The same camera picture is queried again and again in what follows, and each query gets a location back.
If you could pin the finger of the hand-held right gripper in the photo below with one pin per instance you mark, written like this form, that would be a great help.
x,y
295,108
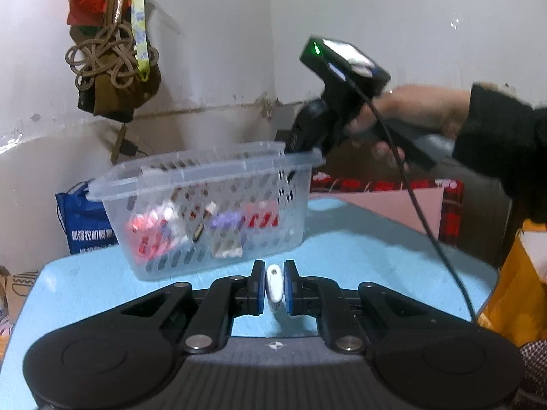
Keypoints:
x,y
285,141

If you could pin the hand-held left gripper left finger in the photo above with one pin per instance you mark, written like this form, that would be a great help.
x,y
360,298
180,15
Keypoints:
x,y
256,290

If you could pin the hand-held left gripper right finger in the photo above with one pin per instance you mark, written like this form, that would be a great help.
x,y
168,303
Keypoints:
x,y
288,290

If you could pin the small white tube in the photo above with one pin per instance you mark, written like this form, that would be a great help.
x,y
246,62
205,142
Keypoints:
x,y
274,286

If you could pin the clear plastic basket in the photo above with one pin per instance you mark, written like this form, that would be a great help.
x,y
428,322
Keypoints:
x,y
205,175

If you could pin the red and white packet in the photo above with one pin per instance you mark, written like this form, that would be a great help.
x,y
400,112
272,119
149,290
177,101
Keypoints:
x,y
145,226

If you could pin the person's right hand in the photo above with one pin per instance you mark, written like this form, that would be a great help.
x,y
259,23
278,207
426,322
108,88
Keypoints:
x,y
423,106

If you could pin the red wrapped packet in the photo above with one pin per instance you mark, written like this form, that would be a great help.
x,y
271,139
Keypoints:
x,y
260,220

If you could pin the pink board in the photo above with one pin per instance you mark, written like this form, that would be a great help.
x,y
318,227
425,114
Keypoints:
x,y
406,209

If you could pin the black charger plug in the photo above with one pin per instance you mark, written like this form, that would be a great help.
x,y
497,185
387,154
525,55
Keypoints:
x,y
128,147

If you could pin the red patterned cloth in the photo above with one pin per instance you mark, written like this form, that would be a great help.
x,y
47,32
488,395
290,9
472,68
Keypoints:
x,y
453,213

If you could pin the blue shopping bag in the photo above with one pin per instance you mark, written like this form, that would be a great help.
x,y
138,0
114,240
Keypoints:
x,y
85,222

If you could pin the yellow bag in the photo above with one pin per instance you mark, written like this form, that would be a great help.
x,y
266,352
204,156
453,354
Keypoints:
x,y
521,290

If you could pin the printed cardboard box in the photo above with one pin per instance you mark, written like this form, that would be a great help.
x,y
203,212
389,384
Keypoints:
x,y
19,290

